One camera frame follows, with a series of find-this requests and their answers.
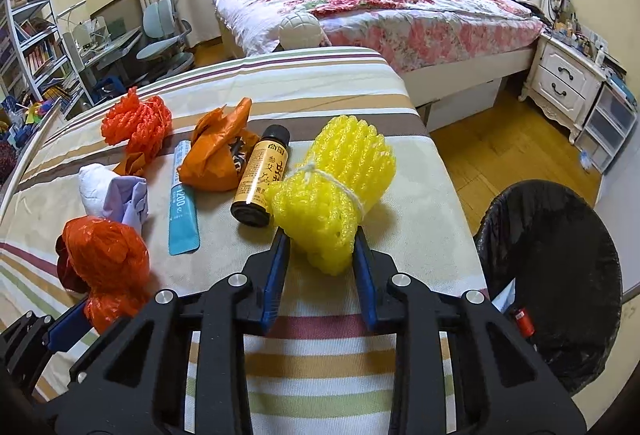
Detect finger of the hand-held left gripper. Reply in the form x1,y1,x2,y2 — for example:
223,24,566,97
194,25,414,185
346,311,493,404
0,304,98,386

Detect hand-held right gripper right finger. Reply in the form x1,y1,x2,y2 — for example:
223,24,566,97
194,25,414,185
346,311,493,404
352,230,588,435

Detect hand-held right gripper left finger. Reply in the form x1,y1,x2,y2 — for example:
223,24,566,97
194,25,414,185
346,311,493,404
37,230,292,435

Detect red plastic bag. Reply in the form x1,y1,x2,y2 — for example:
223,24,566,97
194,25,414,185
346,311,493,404
55,216,151,335

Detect brown glass bottle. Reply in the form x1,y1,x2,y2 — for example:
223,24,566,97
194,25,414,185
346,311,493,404
230,125,292,228

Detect teal squeeze tube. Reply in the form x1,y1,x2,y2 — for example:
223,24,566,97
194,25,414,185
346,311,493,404
168,140,200,257

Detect yellow foam fruit net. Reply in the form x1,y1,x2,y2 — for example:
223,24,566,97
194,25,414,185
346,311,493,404
264,115,397,277

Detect white lavender bag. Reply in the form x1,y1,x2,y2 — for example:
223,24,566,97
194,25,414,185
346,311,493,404
78,163,151,236

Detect orange plastic bag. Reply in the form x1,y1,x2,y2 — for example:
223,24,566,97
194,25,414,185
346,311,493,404
178,97,253,192

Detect orange paper wrapper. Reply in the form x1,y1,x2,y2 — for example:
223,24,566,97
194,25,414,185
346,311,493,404
114,150,151,178

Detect black lined trash bin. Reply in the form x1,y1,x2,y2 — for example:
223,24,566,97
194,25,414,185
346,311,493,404
472,180,623,396

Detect red foam fruit net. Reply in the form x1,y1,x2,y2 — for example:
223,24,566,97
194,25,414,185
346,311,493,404
100,87,173,166

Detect striped bed sheet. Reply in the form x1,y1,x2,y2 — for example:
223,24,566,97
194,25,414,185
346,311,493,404
0,46,493,435

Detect white paper scrap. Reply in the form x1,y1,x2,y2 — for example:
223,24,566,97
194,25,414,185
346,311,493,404
492,279,516,313

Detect small red container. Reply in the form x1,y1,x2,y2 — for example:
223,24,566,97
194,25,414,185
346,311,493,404
509,307,533,336

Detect colourful toy pile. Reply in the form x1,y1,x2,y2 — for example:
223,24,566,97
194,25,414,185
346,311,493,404
0,95,56,156

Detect white quilted cushion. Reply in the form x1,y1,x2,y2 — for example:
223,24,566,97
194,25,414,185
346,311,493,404
278,11,322,50

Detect floral quilt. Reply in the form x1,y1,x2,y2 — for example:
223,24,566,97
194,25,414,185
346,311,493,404
212,0,546,73

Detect white bookshelf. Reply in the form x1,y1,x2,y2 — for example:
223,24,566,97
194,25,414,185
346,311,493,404
0,0,88,116

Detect white study desk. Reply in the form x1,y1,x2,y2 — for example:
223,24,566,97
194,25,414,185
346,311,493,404
60,12,143,100

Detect white nightstand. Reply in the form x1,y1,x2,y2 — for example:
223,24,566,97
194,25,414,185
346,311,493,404
520,34,608,144

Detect grey desk chair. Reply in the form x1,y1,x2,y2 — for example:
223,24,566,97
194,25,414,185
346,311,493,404
136,0,195,70

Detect clear plastic drawer unit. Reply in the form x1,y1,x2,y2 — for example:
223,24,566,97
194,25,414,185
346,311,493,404
575,82,638,173

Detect group of small bottles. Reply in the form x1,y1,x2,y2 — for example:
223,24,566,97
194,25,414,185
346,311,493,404
542,0,626,66

